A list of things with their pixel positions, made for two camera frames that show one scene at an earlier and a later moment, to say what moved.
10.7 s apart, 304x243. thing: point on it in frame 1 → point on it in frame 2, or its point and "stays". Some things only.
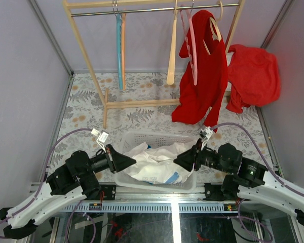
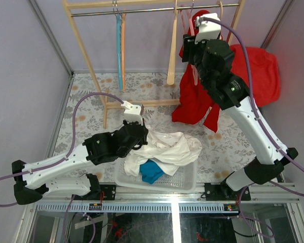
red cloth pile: [254, 77] stays
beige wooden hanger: [172, 70] stays
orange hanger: [123, 39] stays
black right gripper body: [208, 158] → [192, 53]
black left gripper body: [101, 164] → [144, 142]
